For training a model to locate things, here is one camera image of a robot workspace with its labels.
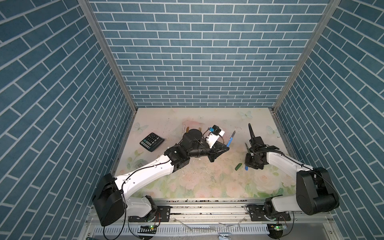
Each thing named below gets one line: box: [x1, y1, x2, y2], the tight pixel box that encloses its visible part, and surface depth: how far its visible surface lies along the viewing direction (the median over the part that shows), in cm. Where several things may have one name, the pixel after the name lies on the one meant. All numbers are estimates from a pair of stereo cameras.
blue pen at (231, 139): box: [226, 128, 237, 147], surface depth 66 cm
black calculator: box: [139, 132, 165, 152], surface depth 101 cm
